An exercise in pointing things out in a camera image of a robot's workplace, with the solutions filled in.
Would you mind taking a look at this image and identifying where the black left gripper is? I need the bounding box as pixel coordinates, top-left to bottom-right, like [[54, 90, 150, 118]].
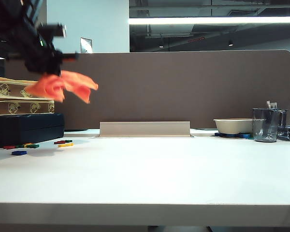
[[14, 36, 79, 76]]

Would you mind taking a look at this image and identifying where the orange microfiber cloth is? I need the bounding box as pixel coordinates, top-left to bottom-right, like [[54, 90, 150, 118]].
[[24, 70, 99, 104]]

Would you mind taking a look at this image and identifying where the dark navy case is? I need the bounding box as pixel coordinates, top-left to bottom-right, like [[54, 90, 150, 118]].
[[0, 113, 65, 148]]

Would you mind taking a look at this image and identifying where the brown desk partition screen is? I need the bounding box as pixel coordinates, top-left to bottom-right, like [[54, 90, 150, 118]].
[[4, 50, 290, 131]]

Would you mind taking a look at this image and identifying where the white ceiling light strip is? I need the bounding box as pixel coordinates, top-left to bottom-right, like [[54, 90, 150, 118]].
[[128, 16, 290, 25]]

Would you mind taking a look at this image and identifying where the white paper bowl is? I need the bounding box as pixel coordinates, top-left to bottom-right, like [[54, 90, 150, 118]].
[[213, 118, 266, 135]]

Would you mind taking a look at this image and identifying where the blue flat mat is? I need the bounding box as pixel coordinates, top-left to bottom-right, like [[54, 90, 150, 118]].
[[214, 131, 254, 139]]

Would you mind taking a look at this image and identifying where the clear grey plastic cup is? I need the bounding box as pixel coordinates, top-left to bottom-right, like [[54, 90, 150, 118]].
[[252, 108, 280, 143]]

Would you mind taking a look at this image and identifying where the clear grey plastic container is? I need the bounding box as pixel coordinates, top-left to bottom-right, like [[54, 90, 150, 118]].
[[277, 109, 289, 128]]

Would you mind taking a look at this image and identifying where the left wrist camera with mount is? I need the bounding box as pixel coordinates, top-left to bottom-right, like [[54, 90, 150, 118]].
[[37, 23, 68, 48]]

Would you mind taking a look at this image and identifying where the grey cable tray flap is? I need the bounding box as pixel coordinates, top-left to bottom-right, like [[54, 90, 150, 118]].
[[99, 121, 191, 138]]

